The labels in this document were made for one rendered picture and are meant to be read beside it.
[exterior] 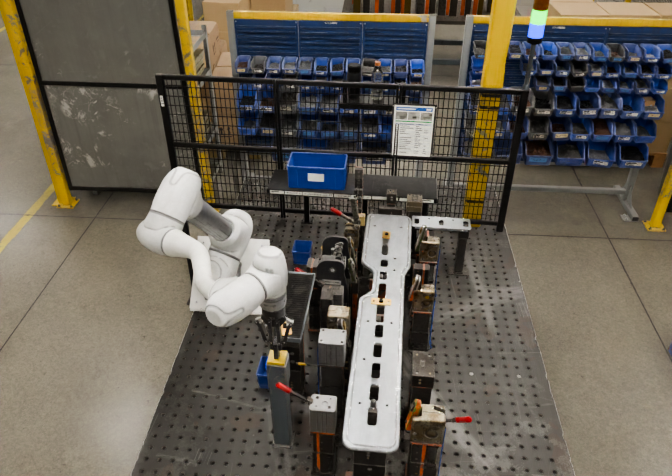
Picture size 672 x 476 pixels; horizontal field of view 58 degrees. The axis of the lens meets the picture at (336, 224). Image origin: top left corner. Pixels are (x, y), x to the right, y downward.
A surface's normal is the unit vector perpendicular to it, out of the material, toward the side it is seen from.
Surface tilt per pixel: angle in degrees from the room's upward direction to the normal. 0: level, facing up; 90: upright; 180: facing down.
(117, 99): 89
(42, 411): 0
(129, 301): 0
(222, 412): 0
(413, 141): 90
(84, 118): 89
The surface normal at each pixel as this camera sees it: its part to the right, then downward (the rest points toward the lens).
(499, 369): 0.00, -0.83
